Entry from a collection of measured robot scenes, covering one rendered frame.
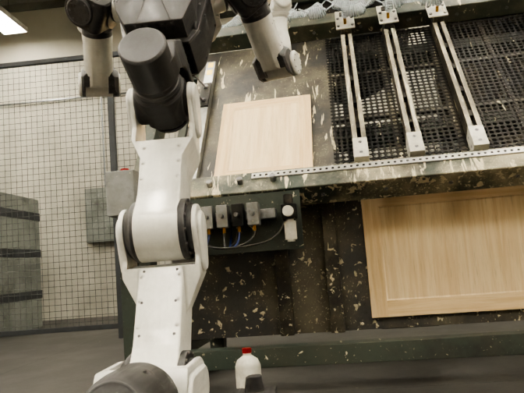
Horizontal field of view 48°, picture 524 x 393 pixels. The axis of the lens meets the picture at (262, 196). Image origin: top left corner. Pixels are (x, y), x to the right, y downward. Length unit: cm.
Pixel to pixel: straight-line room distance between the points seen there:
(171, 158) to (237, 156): 125
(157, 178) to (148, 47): 30
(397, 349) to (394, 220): 57
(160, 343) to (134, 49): 65
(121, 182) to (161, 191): 101
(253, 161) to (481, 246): 105
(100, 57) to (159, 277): 79
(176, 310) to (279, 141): 152
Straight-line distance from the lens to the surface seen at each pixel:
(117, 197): 240
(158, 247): 135
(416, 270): 266
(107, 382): 104
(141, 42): 141
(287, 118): 283
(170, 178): 141
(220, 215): 233
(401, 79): 297
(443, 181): 247
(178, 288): 134
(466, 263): 269
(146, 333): 132
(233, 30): 346
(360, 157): 249
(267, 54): 182
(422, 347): 247
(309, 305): 268
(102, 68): 191
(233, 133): 281
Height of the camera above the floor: 52
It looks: 6 degrees up
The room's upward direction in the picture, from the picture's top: 4 degrees counter-clockwise
